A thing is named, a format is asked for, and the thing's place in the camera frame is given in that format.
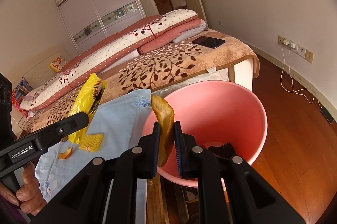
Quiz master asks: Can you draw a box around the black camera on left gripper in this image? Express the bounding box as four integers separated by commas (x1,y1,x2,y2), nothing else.
0,74,14,150

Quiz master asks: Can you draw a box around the light blue floral cloth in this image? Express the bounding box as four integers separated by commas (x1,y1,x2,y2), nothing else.
34,88,153,224

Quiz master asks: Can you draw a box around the brown leaf pattern blanket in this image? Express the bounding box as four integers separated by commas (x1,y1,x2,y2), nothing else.
23,29,260,133

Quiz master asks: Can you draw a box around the left hand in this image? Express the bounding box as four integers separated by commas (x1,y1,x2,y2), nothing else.
1,162,47,215

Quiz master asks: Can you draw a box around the folded polka dot quilt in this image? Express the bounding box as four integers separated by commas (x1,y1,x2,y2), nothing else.
20,9,206,111

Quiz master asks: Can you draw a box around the large orange peel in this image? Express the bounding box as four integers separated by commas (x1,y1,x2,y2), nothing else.
151,95,175,167

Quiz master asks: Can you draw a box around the yellow foam fruit net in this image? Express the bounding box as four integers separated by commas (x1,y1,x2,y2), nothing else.
79,134,104,152

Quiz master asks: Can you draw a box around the black smartphone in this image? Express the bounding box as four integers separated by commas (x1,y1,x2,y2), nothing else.
192,36,226,49

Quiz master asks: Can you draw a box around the yellow plastic wrapper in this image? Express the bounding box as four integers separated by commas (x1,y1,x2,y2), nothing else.
67,72,107,145

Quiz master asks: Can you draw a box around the small orange peel piece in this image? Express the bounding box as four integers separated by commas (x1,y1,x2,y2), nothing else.
58,147,72,160

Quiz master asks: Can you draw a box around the pink plastic trash bin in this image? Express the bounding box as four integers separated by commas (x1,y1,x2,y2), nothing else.
141,80,269,189

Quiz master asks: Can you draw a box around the colourful red blue pillow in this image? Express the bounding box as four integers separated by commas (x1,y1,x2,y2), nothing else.
11,77,33,117

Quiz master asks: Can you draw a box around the wall socket strip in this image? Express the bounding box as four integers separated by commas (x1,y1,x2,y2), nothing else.
277,35,314,63

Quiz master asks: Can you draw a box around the yellow red small pillow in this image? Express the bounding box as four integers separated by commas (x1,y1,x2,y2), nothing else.
49,56,68,73

